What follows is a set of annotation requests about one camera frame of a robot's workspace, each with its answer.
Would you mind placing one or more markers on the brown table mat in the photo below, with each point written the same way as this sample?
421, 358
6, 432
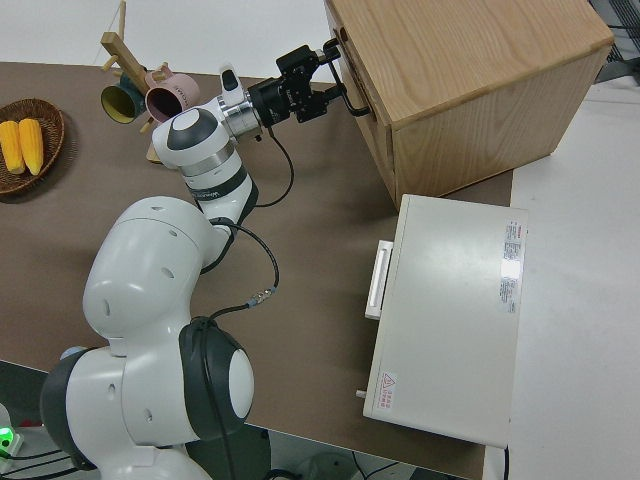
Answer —
325, 225

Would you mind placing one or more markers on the white toaster oven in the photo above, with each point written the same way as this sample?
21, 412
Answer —
450, 310

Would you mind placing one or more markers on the wooden drawer cabinet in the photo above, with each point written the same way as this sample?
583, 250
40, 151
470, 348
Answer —
475, 60

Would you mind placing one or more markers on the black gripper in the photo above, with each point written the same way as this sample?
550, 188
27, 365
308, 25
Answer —
292, 92

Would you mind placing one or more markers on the grey round base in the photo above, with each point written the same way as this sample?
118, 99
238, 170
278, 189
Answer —
325, 466

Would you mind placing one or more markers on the brown wicker basket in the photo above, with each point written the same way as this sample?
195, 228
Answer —
52, 125

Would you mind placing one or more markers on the wooden mug tree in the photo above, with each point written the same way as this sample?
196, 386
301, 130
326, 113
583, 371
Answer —
125, 52

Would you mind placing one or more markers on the yellow corn cob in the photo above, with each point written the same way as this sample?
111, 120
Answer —
31, 145
11, 145

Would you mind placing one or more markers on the pink mug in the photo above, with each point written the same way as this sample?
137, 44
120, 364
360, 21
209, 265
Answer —
175, 92

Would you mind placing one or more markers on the black mesh object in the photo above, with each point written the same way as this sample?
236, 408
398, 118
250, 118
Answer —
622, 30

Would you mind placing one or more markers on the green mug yellow inside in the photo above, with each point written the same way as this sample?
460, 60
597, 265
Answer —
117, 103

